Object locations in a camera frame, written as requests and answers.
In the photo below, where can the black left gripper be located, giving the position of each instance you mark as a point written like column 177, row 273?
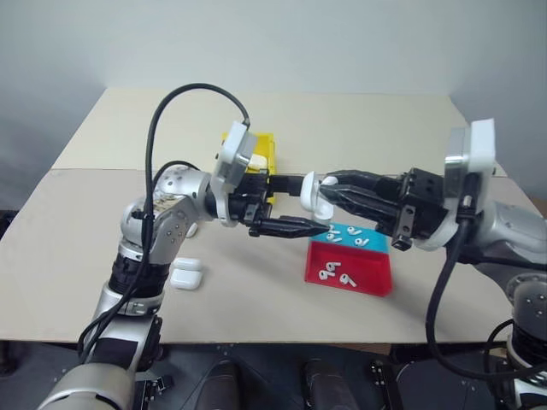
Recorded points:
column 252, row 196

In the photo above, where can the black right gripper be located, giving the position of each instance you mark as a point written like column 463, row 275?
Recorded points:
column 419, row 200

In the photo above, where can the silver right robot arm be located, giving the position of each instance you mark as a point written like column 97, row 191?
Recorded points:
column 508, row 226

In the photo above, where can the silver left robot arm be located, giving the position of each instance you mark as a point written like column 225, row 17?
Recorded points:
column 171, row 213

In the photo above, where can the yellow plastic bin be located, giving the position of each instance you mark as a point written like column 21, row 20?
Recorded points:
column 267, row 147

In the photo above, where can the white earbud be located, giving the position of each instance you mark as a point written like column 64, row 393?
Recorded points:
column 347, row 279
column 361, row 242
column 333, row 238
column 333, row 229
column 333, row 269
column 321, row 274
column 353, row 231

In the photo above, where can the blue plastic tray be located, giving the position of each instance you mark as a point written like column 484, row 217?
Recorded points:
column 376, row 243

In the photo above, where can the red plastic tray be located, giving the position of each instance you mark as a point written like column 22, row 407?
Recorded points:
column 367, row 273

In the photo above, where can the dark rounded shape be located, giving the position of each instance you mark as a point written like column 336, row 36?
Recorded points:
column 220, row 384
column 322, row 384

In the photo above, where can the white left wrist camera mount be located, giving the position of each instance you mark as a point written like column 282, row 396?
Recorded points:
column 231, row 149

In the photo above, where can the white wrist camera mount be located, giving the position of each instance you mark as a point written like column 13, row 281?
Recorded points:
column 231, row 149
column 483, row 145

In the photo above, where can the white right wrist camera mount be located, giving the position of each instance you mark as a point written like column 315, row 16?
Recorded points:
column 483, row 145

